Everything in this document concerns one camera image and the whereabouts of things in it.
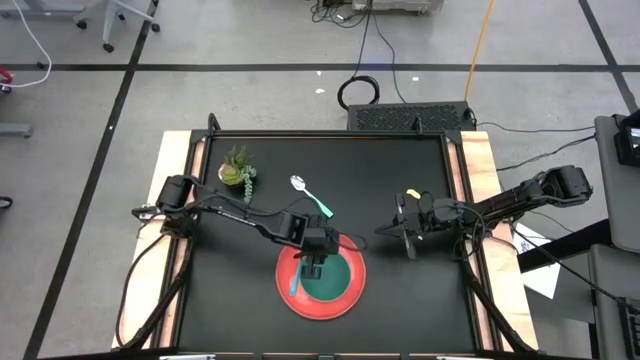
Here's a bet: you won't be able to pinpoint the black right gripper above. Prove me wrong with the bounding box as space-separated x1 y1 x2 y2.
374 191 466 261

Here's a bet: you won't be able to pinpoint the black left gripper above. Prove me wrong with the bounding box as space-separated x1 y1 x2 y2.
298 225 342 280

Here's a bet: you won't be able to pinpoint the teal handled utensil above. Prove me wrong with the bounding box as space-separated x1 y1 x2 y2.
289 256 305 298

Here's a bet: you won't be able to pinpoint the teal ribbed bowl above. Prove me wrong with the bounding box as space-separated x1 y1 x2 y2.
299 248 354 303

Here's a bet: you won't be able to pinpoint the brown-rimmed ceramic plate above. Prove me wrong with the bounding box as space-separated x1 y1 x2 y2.
274 231 368 322

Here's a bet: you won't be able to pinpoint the black perforated computer case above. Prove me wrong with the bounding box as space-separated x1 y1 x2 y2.
346 100 477 134

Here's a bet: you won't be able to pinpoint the potted succulent plant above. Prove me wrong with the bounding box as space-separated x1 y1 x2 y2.
217 144 259 205

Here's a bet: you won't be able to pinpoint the white paper sheet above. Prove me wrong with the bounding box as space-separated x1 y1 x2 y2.
513 223 563 301

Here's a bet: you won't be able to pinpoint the black flat beam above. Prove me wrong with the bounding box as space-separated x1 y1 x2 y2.
516 217 613 274

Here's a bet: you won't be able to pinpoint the black table clamp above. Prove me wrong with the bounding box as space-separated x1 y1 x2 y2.
130 203 161 224

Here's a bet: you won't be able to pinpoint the grey rounded panel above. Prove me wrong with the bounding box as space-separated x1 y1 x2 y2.
587 243 640 360
593 113 640 254

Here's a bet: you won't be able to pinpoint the white equipment box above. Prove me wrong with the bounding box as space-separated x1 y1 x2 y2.
351 0 445 16

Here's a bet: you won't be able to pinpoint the black device with screen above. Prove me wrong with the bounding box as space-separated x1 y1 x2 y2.
613 108 640 168

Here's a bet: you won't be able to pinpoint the black keyboard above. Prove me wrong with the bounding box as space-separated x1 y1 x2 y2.
617 295 640 360

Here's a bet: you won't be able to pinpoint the white office chair base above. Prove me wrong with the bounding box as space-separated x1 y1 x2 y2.
101 0 162 54

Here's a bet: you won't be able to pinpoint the grey furniture foot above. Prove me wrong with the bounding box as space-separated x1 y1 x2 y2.
0 122 34 140

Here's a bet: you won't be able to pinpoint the grey furniture base bar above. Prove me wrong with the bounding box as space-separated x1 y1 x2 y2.
0 2 89 30

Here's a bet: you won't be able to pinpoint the silver spoon teal handle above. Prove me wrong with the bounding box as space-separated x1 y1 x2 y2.
289 174 335 220

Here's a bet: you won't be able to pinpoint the black aluminium table frame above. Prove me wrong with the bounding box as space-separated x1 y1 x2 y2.
110 111 540 360

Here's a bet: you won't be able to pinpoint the black coiled cable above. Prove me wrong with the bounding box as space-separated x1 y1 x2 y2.
336 0 381 112

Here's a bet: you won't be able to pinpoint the thin black floor cable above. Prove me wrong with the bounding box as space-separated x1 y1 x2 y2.
473 120 597 135
494 133 597 172

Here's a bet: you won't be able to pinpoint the yellow cable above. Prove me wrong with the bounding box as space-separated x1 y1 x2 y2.
463 0 498 103

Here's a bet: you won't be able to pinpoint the thick black base cable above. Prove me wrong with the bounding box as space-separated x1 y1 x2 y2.
115 230 169 350

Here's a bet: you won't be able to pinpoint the tangled black cables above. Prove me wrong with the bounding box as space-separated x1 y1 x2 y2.
308 0 374 30

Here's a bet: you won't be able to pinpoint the white cable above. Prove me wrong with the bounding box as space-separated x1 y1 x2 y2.
8 0 54 90

